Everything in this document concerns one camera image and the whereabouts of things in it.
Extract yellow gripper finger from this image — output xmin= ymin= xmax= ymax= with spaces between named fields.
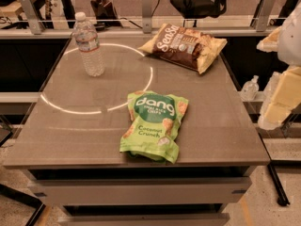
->
xmin=257 ymin=27 xmax=281 ymax=53
xmin=258 ymin=66 xmax=301 ymax=130

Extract brown SeaSalt chip bag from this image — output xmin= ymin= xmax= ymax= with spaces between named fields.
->
xmin=139 ymin=24 xmax=227 ymax=74

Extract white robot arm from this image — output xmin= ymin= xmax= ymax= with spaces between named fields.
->
xmin=257 ymin=4 xmax=301 ymax=130

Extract green Dang chip bag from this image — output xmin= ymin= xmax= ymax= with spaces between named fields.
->
xmin=119 ymin=90 xmax=189 ymax=164

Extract left clear sanitizer bottle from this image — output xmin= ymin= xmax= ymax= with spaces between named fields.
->
xmin=241 ymin=75 xmax=259 ymax=101

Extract black office chair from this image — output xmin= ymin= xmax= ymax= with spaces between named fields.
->
xmin=169 ymin=0 xmax=227 ymax=19

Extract dark box behind glass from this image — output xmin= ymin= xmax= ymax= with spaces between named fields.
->
xmin=90 ymin=0 xmax=121 ymax=29

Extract clear plastic water bottle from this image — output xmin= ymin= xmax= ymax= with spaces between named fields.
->
xmin=73 ymin=12 xmax=105 ymax=77

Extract upper grey table drawer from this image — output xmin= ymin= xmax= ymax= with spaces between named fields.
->
xmin=28 ymin=177 xmax=251 ymax=205

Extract grey table drawer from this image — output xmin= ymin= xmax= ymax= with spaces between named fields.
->
xmin=58 ymin=214 xmax=230 ymax=226
xmin=28 ymin=177 xmax=251 ymax=205

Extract lower grey table drawer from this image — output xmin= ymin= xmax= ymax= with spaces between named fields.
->
xmin=58 ymin=214 xmax=230 ymax=226

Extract right metal rail bracket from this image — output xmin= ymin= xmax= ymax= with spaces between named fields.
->
xmin=253 ymin=0 xmax=276 ymax=32

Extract metal rail bracket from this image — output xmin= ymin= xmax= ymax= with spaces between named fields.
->
xmin=141 ymin=0 xmax=152 ymax=34
xmin=253 ymin=0 xmax=276 ymax=32
xmin=19 ymin=0 xmax=44 ymax=35

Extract middle metal rail bracket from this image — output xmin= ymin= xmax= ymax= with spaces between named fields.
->
xmin=141 ymin=0 xmax=152 ymax=34

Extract left metal rail bracket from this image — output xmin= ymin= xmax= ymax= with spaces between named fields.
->
xmin=19 ymin=0 xmax=44 ymax=35

